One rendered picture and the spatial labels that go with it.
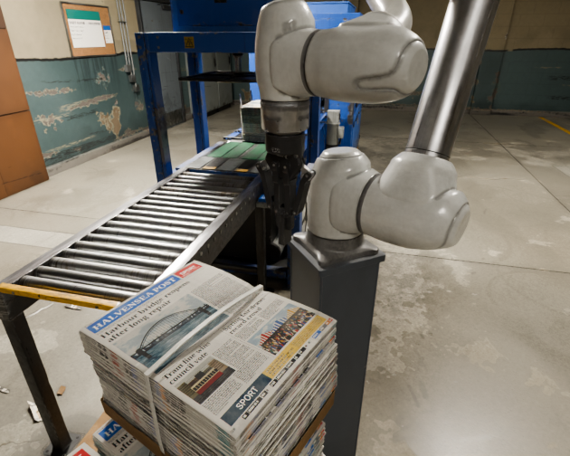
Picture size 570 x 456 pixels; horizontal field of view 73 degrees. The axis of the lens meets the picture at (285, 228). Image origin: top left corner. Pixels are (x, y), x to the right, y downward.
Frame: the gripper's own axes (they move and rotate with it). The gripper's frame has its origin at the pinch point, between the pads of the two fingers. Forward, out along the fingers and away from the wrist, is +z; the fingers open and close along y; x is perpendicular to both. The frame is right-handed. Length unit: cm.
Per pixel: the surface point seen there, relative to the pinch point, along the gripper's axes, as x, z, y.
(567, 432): 98, 117, 82
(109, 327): -33.1, 10.5, -16.1
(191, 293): -18.2, 10.1, -10.6
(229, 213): 60, 37, -70
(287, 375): -25.2, 10.3, 16.8
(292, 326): -15.4, 10.1, 11.7
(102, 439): -40, 34, -16
